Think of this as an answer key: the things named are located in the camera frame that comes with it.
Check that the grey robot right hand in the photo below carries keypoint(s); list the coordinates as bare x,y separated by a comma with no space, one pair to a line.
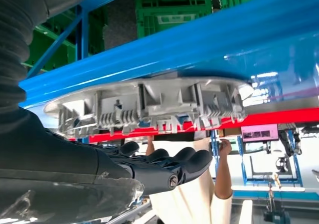
62,176

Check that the blue metal shelf rack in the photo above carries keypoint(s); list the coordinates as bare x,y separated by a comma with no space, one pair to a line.
199,40

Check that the person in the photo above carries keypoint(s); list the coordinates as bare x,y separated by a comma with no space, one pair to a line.
189,199

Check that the pink display screen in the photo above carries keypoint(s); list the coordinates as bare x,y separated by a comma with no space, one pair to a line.
259,132

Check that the red barrier belt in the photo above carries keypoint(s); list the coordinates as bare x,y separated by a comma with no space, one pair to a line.
274,116

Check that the blue metal frame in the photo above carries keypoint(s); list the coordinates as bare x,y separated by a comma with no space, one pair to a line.
298,173

